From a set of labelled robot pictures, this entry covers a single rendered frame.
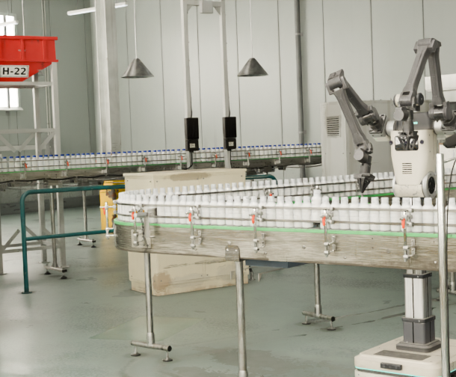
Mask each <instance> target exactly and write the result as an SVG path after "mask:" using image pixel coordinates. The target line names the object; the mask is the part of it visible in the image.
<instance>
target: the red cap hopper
mask: <svg viewBox="0 0 456 377"><path fill-rule="evenodd" d="M55 40H58V37H40V36H15V35H0V89H10V88H33V104H34V129H0V134H12V133H32V134H31V135H30V136H29V137H28V139H27V140H26V141H25V142H24V143H23V144H22V146H21V147H20V148H19V149H18V151H19V152H21V151H22V150H23V149H24V147H25V146H26V145H27V144H28V143H29V141H30V140H31V139H32V138H33V137H34V136H35V150H36V159H39V155H42V149H43V148H44V147H45V146H46V145H47V143H48V142H49V141H50V140H51V139H52V137H53V136H54V147H55V155H57V154H58V158H60V157H61V136H60V120H59V104H58V73H57V62H58V60H56V55H55ZM49 65H50V69H51V81H50V82H39V81H38V72H40V71H41V70H43V69H44V68H46V67H48V66H49ZM31 76H32V82H24V80H26V79H27V78H29V77H31ZM48 86H52V115H53V128H48V129H41V128H40V98H39V88H44V87H48ZM41 132H52V133H51V134H50V135H49V137H48V138H47V139H46V140H45V141H44V142H43V143H42V144H41ZM0 140H1V141H2V142H3V143H4V144H5V145H6V146H8V147H9V148H10V149H11V150H12V151H13V152H14V153H15V152H16V149H15V148H14V147H13V146H12V145H11V144H10V143H9V142H8V141H7V140H5V139H4V138H3V137H2V136H1V135H0ZM56 194H57V210H58V234H61V233H65V229H64V199H63V192H57V193H56ZM37 195H38V211H39V226H40V236H45V235H46V234H47V235H52V234H51V233H50V232H49V231H48V230H47V229H46V222H45V206H44V194H37ZM19 232H20V230H19V229H17V230H16V232H15V233H14V234H13V235H12V236H11V237H10V238H9V240H8V241H7V242H6V243H5V245H3V244H2V242H1V213H0V275H6V274H7V273H4V272H3V256H2V254H8V253H16V252H22V248H16V249H8V250H5V249H6V248H12V247H19V246H22V243H14V244H11V242H12V241H13V240H14V239H15V238H16V236H17V235H18V234H19ZM27 245H40V246H38V247H30V248H27V251H37V250H40V256H41V262H38V263H50V262H49V261H47V253H46V249H52V242H47V241H46V239H40V240H37V242H27ZM56 248H59V257H60V265H59V268H63V267H64V268H65V267H69V266H67V262H66V246H65V237H63V238H58V239H57V238H56Z"/></svg>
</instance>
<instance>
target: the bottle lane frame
mask: <svg viewBox="0 0 456 377"><path fill-rule="evenodd" d="M198 230H201V236H199V237H197V238H196V239H195V244H198V243H199V238H201V243H200V244H199V245H196V248H194V250H191V239H190V237H191V225H181V224H150V235H151V236H155V237H152V238H151V248H148V249H147V251H146V252H145V249H146V248H141V249H142V253H143V252H145V253H148V254H172V255H184V256H196V257H220V258H225V247H226V246H227V245H237V246H238V247H239V256H240V259H245V260H268V261H280V262H293V263H316V264H328V265H341V266H364V267H376V268H388V269H412V270H424V271H436V272H438V271H439V254H438V234H433V233H407V245H409V246H411V239H415V245H414V246H413V247H411V248H415V254H414V255H413V256H412V257H410V259H409V260H407V262H405V261H404V249H403V246H404V233H391V232H370V231H349V230H328V231H327V241H328V242H332V236H335V240H336V241H335V242H334V243H332V244H334V245H336V250H334V251H333V252H330V255H328V257H325V255H324V230H307V229H286V228H264V227H257V228H256V233H257V239H261V238H262V233H265V238H264V239H263V240H259V248H260V247H262V241H265V247H263V248H260V249H259V251H257V253H254V250H253V248H254V242H253V240H254V232H253V227H223V226H202V225H194V236H198ZM332 244H330V251H332V250H333V246H332ZM411 248H410V250H409V255H411V254H412V251H411ZM448 272H456V235H454V234H448Z"/></svg>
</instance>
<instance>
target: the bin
mask: <svg viewBox="0 0 456 377"><path fill-rule="evenodd" d="M305 264H308V263H293V262H280V261H268V260H245V265H246V266H252V267H249V268H245V269H250V268H254V267H257V266H263V267H274V268H281V269H288V268H291V267H295V266H301V265H305ZM281 269H275V270H271V271H268V272H273V271H276V270H281ZM243 270H244V269H243ZM234 272H235V271H231V272H230V278H231V279H232V276H233V273H234ZM264 273H267V272H262V273H259V281H260V278H261V276H262V274H264Z"/></svg>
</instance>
